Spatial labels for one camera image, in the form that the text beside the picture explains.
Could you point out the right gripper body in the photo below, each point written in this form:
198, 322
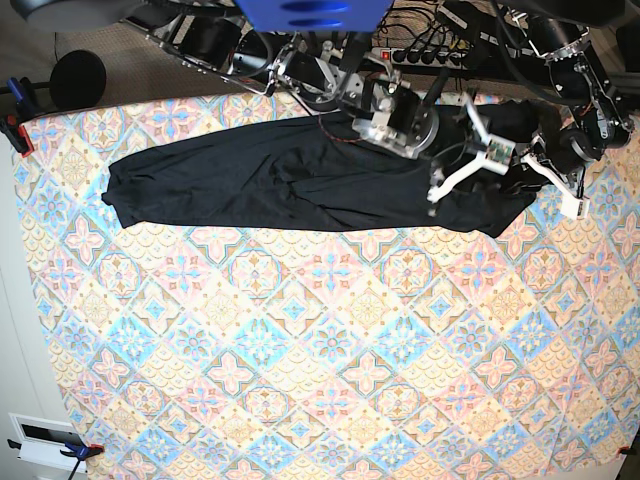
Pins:
408, 124

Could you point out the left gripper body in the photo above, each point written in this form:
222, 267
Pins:
567, 152

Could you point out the black t-shirt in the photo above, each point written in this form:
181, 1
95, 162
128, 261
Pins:
309, 173

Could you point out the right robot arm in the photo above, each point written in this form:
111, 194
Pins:
339, 72

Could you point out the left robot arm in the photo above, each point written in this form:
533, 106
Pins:
600, 120

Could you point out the white power strip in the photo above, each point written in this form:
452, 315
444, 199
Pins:
433, 57

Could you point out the patterned colourful tablecloth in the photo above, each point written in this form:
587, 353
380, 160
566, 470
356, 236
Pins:
229, 353

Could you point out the black round stool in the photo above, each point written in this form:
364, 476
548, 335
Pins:
77, 81

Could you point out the red blue clamp top left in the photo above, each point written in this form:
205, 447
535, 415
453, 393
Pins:
26, 109

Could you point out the blue clamp bottom left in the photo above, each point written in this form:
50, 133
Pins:
75, 451

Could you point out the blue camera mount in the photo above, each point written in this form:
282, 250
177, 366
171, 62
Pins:
314, 15

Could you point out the white wall vent box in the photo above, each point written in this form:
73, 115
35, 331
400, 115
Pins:
46, 431

